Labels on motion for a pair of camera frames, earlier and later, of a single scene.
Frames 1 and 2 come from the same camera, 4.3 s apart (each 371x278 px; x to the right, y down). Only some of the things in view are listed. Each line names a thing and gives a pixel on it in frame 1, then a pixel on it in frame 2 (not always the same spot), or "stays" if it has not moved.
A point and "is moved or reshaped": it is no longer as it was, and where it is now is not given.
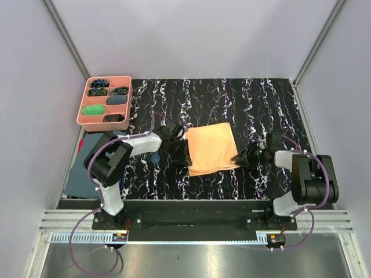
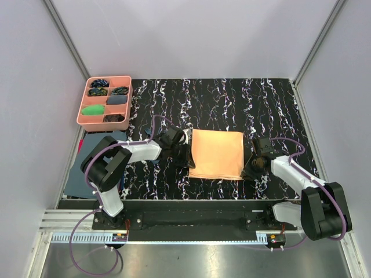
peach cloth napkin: (211, 148) is moved or reshaped
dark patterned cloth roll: (113, 118) stays
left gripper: (182, 158) stays
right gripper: (245, 158) to (248, 173)
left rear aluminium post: (75, 54) stays
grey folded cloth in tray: (116, 99) stays
